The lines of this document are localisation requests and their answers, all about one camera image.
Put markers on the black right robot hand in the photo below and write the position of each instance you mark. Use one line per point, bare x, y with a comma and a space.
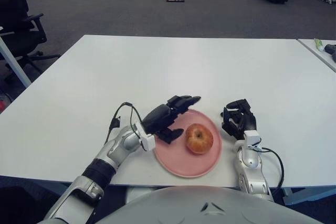
246, 123

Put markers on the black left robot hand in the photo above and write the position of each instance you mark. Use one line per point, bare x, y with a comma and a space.
158, 119

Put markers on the red apple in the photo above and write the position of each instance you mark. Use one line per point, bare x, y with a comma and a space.
199, 140

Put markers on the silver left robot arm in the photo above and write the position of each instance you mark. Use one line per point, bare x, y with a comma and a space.
105, 161

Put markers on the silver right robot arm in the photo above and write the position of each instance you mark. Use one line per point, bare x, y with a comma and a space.
250, 171

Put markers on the pink round plate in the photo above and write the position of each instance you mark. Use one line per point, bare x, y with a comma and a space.
183, 163

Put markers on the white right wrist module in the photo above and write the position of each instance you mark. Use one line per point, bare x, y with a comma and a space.
253, 138

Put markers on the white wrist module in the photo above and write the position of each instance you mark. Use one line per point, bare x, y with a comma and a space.
147, 142
253, 138

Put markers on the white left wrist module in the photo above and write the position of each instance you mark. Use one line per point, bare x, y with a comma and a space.
147, 142

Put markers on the grey robot torso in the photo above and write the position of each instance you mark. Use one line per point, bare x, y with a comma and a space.
210, 208

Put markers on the green white tube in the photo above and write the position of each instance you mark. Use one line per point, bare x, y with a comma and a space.
319, 44

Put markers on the grey desk leg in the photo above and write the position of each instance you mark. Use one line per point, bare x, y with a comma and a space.
14, 62

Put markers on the red object on floor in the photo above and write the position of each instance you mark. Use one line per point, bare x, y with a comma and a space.
3, 103

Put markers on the black office chair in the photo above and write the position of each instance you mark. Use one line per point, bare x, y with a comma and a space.
15, 24

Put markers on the white table leg frame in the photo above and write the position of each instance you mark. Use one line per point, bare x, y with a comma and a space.
309, 195

